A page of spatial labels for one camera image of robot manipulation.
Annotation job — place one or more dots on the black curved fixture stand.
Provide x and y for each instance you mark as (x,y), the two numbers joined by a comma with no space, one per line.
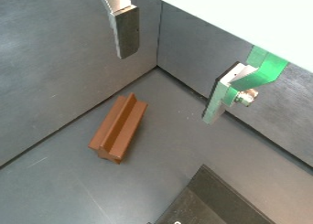
(209,201)

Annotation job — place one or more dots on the brown star prism block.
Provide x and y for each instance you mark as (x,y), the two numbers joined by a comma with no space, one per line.
(117,130)

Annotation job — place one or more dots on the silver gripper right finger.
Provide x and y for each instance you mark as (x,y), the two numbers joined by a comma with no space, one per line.
(236,84)

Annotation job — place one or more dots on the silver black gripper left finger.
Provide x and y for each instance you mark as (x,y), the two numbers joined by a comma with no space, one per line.
(124,17)

